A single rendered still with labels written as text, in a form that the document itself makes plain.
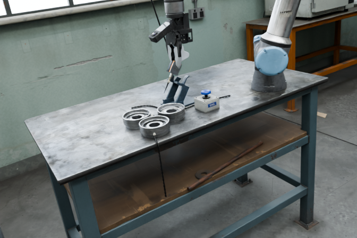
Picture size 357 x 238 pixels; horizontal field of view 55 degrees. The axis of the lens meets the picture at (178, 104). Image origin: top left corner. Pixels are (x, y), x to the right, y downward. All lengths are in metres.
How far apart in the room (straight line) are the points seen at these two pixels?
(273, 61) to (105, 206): 0.81
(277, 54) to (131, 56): 1.82
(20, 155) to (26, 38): 0.89
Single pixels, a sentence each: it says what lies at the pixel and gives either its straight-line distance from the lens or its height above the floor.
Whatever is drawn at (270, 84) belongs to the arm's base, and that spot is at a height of 0.83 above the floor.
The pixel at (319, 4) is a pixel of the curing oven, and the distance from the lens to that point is 3.29.
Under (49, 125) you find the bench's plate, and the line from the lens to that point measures 1.47.
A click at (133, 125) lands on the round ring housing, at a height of 0.82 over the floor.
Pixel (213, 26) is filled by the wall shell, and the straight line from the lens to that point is 3.36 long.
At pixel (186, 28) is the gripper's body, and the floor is 1.10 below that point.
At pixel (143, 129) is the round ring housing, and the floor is 0.83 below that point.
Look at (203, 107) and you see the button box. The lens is 1.32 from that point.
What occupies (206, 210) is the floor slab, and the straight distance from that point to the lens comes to 2.11.
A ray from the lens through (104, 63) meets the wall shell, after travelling 2.87.
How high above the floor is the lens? 1.31
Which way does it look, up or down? 21 degrees down
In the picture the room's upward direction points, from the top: 7 degrees counter-clockwise
